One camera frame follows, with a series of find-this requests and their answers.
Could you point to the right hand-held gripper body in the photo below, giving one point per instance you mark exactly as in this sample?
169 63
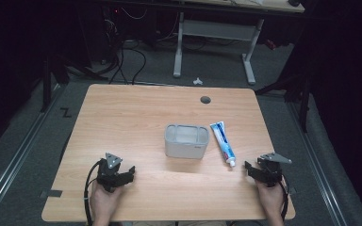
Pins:
271 172

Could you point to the small red object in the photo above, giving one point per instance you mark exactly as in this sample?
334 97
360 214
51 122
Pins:
271 44

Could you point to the small white floor object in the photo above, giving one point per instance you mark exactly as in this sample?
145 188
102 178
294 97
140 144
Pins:
197 81

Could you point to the round dark table grommet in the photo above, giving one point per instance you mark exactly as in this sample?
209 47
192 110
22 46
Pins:
205 100

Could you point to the black zigzag floor tape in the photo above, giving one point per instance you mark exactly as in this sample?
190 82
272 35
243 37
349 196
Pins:
66 112

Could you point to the black metal stand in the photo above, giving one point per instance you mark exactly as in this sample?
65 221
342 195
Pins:
47 84
303 103

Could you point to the person's left hand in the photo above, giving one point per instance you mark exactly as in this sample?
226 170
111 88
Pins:
103 202

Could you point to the metal floor rail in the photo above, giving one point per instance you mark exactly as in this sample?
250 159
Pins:
15 157
319 169

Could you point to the person's right hand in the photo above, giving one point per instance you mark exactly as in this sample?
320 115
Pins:
271 199

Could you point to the grey plastic holder box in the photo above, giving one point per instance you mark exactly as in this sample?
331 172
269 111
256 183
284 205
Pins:
185 150

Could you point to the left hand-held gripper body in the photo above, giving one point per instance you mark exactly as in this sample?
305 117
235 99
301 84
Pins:
108 175

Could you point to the blue white toothpaste tube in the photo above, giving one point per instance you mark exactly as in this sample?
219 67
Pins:
223 142

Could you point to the white-legged background desk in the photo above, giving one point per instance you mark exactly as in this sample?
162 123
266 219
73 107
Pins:
217 29

